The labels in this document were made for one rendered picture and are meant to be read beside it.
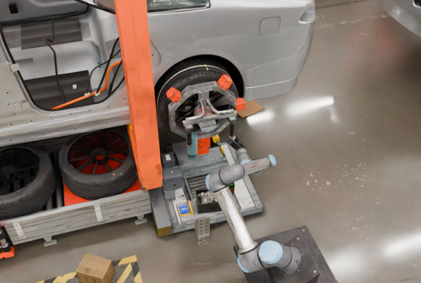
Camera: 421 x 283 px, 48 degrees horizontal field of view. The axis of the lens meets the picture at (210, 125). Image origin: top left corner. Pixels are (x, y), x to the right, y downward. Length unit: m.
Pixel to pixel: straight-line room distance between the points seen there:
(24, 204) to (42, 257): 0.48
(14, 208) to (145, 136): 1.24
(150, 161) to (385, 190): 2.24
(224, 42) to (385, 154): 2.14
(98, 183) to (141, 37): 1.47
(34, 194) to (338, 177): 2.67
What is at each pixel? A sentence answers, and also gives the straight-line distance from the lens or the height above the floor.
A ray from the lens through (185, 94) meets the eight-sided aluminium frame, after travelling 3.59.
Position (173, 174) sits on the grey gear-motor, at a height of 0.40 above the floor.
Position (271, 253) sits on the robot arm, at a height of 0.63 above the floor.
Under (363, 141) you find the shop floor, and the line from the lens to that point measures 5.01.
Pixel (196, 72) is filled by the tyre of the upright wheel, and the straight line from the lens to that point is 3.65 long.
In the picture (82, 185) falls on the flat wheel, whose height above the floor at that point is 0.47.
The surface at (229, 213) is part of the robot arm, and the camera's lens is 3.30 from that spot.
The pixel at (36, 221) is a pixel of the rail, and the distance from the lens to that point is 3.93.
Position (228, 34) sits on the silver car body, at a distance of 3.57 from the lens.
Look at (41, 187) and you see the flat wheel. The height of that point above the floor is 0.47.
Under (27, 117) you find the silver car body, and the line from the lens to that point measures 3.77.
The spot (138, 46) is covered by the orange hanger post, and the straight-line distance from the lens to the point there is 2.81.
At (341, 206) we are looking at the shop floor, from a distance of 4.40.
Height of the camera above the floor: 3.39
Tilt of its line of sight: 44 degrees down
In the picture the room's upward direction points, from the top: 1 degrees clockwise
